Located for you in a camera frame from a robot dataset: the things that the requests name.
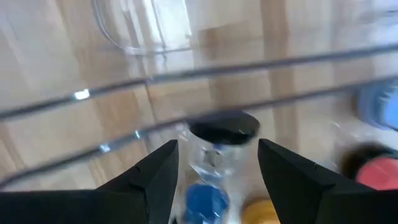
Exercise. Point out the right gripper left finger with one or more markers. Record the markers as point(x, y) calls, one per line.
point(93, 208)

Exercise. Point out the blue sand hourglass marked 10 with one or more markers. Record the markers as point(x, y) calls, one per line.
point(224, 127)

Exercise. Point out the red sand hourglass black caps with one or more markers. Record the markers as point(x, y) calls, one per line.
point(377, 174)

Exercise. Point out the clear plastic bin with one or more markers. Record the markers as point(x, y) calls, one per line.
point(311, 124)
point(140, 37)

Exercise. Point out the lilac capped hourglass blue sand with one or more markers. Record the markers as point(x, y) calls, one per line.
point(388, 109)

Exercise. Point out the yellow sand hourglass black caps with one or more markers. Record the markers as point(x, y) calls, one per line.
point(259, 213)

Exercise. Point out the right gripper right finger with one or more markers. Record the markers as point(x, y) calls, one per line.
point(326, 202)

